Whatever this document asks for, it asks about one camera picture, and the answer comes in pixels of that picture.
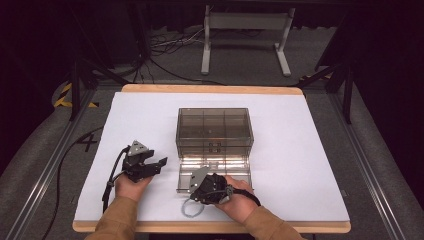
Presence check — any white metal stand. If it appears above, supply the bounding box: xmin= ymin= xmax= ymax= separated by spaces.
xmin=200 ymin=4 xmax=297 ymax=78

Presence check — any smoky transparent low drawer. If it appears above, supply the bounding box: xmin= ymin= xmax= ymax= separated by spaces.
xmin=176 ymin=155 xmax=253 ymax=195

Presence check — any black floor cable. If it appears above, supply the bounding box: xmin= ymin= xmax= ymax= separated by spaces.
xmin=41 ymin=125 xmax=105 ymax=240

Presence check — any smoky transparent drawer box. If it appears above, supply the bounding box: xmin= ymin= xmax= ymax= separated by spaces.
xmin=175 ymin=107 xmax=255 ymax=159

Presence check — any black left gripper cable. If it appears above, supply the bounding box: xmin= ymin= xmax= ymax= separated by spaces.
xmin=101 ymin=145 xmax=132 ymax=214

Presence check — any white table sheet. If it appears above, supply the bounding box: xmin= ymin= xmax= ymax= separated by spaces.
xmin=73 ymin=91 xmax=351 ymax=223

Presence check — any aluminium floor rail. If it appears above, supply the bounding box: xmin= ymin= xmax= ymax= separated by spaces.
xmin=328 ymin=93 xmax=409 ymax=240
xmin=4 ymin=89 xmax=98 ymax=240

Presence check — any yellow black floor tape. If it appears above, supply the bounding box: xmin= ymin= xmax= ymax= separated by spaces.
xmin=53 ymin=82 xmax=100 ymax=109

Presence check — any black metal frame stand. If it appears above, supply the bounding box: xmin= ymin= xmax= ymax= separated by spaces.
xmin=68 ymin=58 xmax=130 ymax=122
xmin=298 ymin=63 xmax=355 ymax=125

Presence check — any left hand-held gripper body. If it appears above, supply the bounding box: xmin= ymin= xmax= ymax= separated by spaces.
xmin=121 ymin=139 xmax=162 ymax=184

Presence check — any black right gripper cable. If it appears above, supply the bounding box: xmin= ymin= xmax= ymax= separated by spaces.
xmin=229 ymin=187 xmax=262 ymax=207

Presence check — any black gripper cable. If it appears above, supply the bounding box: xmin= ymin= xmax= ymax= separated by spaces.
xmin=101 ymin=145 xmax=132 ymax=214
xmin=229 ymin=187 xmax=262 ymax=207

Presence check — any person's left hand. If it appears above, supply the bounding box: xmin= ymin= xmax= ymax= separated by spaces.
xmin=114 ymin=173 xmax=154 ymax=203

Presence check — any person's right hand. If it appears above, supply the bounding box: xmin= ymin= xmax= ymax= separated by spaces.
xmin=215 ymin=175 xmax=260 ymax=224

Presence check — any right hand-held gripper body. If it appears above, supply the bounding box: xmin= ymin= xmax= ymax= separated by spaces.
xmin=188 ymin=166 xmax=234 ymax=205

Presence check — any bundle of floor cables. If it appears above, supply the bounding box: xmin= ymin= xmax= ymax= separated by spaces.
xmin=133 ymin=28 xmax=228 ymax=86

